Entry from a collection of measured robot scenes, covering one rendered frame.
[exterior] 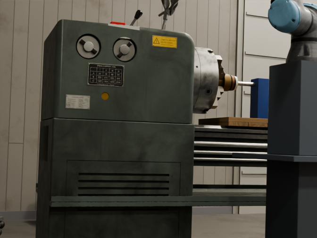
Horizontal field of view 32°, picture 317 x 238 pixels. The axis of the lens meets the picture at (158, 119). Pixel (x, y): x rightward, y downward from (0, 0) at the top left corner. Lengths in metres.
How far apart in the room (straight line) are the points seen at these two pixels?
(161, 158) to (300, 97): 0.63
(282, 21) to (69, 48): 0.83
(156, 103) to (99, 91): 0.25
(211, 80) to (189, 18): 3.64
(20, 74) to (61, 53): 3.22
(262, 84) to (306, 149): 0.73
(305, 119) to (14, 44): 3.81
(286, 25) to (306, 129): 0.39
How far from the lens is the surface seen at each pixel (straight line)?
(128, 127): 2.25
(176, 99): 2.31
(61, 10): 5.60
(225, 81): 2.64
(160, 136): 2.29
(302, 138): 2.07
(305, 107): 2.09
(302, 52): 2.18
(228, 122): 2.49
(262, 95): 2.73
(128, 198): 2.22
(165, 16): 2.52
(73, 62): 2.22
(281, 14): 2.08
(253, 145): 2.56
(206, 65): 2.50
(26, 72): 5.43
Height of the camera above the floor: 0.79
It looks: 2 degrees up
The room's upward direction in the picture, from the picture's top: 2 degrees clockwise
